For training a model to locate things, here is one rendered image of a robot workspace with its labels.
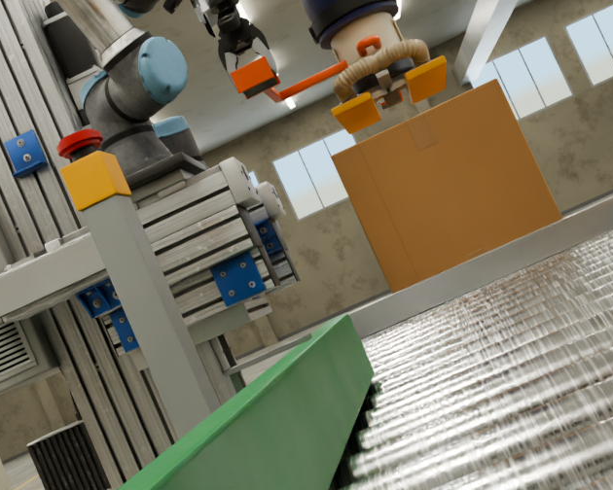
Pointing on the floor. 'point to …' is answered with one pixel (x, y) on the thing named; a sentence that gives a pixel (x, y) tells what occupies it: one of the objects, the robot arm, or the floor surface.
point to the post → (141, 288)
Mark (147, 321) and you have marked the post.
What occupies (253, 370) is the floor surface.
